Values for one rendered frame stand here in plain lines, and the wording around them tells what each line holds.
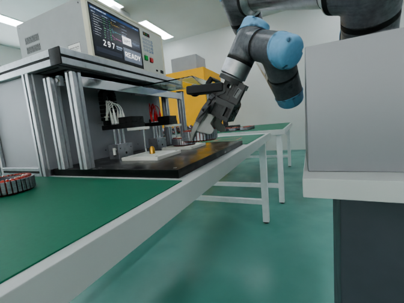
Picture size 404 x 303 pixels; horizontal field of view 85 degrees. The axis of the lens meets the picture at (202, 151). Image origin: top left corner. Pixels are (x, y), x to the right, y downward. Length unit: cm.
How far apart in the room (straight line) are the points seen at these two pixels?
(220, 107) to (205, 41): 614
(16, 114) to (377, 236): 107
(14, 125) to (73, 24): 40
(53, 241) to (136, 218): 10
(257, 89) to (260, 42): 551
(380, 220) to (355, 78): 29
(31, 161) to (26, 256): 65
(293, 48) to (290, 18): 581
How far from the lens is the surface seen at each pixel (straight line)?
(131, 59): 101
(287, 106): 68
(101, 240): 32
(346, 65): 54
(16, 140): 100
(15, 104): 97
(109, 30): 97
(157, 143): 105
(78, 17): 95
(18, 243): 37
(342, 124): 53
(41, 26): 110
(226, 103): 63
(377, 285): 67
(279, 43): 55
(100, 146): 98
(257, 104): 606
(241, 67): 63
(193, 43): 691
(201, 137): 64
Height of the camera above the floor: 87
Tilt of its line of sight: 7 degrees down
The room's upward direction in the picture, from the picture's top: 5 degrees counter-clockwise
